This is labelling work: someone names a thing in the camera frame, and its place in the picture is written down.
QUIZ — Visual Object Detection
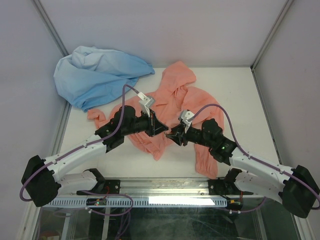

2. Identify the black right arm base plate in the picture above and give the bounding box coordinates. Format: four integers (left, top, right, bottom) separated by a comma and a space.
207, 178, 241, 197

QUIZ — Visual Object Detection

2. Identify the aluminium front rail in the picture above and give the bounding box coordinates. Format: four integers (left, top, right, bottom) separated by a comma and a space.
62, 176, 267, 198

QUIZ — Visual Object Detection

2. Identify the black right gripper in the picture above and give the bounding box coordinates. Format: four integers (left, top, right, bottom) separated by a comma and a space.
165, 123, 214, 149

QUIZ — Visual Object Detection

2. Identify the right wrist camera white silver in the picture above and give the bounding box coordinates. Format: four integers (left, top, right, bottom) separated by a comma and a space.
178, 110, 195, 132

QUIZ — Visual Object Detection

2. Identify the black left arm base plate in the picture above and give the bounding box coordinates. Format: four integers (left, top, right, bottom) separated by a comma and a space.
76, 178, 121, 196

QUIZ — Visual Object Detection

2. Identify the aluminium corner post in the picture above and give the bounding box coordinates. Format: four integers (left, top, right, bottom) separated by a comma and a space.
31, 0, 69, 57
250, 0, 295, 72

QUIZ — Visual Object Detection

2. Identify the right aluminium corner post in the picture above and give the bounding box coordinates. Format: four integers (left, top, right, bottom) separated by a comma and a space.
250, 0, 295, 72

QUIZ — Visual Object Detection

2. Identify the wrist camera white silver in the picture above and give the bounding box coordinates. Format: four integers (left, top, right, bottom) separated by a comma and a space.
178, 110, 195, 132
137, 91, 155, 117

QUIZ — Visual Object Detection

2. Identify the grey slotted cable duct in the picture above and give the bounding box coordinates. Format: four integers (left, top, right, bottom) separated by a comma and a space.
45, 196, 227, 209

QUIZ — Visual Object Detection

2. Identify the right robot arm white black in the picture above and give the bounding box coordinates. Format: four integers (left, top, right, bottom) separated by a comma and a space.
166, 119, 320, 219

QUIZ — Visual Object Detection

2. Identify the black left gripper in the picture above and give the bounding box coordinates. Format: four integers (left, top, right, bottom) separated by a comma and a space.
122, 108, 168, 138

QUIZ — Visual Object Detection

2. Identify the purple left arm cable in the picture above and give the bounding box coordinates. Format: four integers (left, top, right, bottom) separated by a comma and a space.
19, 84, 145, 240

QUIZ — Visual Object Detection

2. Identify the salmon pink hooded jacket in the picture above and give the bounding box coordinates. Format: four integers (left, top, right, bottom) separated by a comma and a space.
86, 60, 226, 179

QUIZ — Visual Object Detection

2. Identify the light blue cloth garment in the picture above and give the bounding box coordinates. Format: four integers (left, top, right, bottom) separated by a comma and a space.
53, 46, 155, 112

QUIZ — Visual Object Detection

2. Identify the left wrist camera white silver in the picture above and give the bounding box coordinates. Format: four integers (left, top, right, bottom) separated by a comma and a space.
137, 91, 155, 117

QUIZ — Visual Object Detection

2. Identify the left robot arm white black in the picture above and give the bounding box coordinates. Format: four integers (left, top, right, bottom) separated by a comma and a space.
19, 105, 169, 207

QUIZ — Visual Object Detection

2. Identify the left aluminium corner post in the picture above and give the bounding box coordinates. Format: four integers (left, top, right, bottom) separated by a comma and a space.
31, 0, 69, 57

